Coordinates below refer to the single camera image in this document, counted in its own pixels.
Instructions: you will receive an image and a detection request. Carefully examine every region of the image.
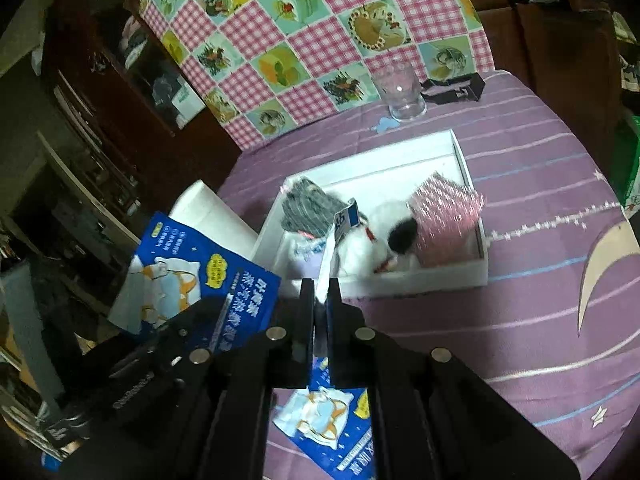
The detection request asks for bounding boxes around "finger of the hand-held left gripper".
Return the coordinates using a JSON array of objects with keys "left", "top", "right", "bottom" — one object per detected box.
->
[{"left": 162, "top": 298, "right": 235, "bottom": 357}]

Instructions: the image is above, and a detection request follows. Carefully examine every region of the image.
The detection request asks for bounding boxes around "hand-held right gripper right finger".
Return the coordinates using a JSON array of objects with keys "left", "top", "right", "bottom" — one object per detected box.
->
[{"left": 326, "top": 279, "right": 582, "bottom": 480}]

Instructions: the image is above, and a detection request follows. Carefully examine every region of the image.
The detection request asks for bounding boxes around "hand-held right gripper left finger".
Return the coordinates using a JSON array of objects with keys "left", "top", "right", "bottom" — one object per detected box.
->
[{"left": 165, "top": 280, "right": 317, "bottom": 480}]

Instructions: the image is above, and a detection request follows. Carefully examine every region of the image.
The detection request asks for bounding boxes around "clear white label packet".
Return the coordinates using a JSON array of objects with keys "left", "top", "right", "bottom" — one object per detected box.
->
[{"left": 292, "top": 235, "right": 333, "bottom": 281}]

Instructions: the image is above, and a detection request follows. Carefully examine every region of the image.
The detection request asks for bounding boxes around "white plush toy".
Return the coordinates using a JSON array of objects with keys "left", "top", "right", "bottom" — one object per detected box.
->
[{"left": 332, "top": 200, "right": 432, "bottom": 277}]

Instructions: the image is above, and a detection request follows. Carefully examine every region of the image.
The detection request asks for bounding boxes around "blue printed packet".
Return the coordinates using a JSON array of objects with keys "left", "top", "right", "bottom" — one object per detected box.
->
[
  {"left": 107, "top": 211, "right": 282, "bottom": 357},
  {"left": 313, "top": 197, "right": 369, "bottom": 361},
  {"left": 272, "top": 382, "right": 373, "bottom": 473}
]

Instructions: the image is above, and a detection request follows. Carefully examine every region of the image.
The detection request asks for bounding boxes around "grey plaid cloth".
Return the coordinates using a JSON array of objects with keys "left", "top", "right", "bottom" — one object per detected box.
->
[{"left": 280, "top": 176, "right": 351, "bottom": 241}]

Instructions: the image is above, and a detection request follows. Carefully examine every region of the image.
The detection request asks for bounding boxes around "white shallow tray box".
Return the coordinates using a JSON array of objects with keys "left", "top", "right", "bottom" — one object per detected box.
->
[{"left": 250, "top": 129, "right": 490, "bottom": 302}]

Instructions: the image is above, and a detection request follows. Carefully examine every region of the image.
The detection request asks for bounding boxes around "white box lid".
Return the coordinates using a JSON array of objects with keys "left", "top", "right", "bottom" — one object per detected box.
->
[{"left": 167, "top": 180, "right": 261, "bottom": 262}]

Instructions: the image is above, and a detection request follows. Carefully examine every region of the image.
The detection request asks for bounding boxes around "pink sequined pouch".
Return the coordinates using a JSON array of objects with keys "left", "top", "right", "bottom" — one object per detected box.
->
[{"left": 407, "top": 171, "right": 486, "bottom": 268}]

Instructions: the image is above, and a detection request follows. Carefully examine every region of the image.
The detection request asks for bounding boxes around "purple striped bedsheet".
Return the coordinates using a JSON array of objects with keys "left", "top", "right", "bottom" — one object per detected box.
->
[{"left": 215, "top": 70, "right": 640, "bottom": 480}]

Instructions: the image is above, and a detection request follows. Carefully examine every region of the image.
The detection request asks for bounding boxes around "clear drinking glass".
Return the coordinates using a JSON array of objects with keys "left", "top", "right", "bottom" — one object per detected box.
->
[{"left": 372, "top": 59, "right": 427, "bottom": 122}]

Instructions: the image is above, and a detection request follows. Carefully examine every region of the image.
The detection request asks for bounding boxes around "dark wooden cabinet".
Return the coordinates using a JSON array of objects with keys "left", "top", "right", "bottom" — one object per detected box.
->
[{"left": 0, "top": 0, "right": 242, "bottom": 361}]

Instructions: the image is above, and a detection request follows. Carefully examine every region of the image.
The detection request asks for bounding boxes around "pink checkered printed cloth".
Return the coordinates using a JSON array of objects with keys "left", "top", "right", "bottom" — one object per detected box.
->
[{"left": 139, "top": 0, "right": 496, "bottom": 152}]

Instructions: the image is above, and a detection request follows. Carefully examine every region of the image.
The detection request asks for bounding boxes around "green cardboard box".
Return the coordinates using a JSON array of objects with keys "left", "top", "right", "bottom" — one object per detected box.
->
[{"left": 615, "top": 115, "right": 640, "bottom": 207}]

